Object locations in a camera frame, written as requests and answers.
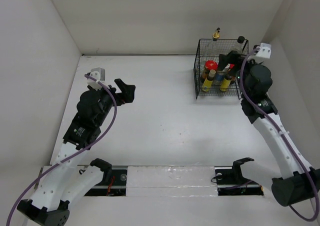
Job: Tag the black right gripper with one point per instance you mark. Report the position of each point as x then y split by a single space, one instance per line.
232 57

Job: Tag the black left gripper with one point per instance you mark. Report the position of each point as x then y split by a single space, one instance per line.
127 94

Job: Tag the red lid jar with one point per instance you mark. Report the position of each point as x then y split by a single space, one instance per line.
208 66
232 72

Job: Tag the small yellow bottle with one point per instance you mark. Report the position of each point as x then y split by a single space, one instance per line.
208 81
226 80

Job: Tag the clear glass oil dispenser bottle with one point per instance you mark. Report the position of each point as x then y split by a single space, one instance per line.
211 46

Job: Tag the tall dark sauce bottle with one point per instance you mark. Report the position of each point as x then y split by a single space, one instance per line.
238 46

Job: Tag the silver shaker can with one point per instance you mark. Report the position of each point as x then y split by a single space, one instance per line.
219 76

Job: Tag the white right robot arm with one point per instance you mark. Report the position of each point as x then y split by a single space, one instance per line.
299 181

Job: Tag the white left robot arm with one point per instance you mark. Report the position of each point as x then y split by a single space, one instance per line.
50 204

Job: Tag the white foam block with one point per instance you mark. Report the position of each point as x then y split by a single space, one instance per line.
171 181

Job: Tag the black wire basket rack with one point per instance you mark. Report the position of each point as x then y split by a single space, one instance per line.
224 46

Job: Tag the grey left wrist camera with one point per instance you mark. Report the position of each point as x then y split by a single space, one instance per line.
98 73

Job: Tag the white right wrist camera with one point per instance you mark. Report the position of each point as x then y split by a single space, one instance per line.
264 51

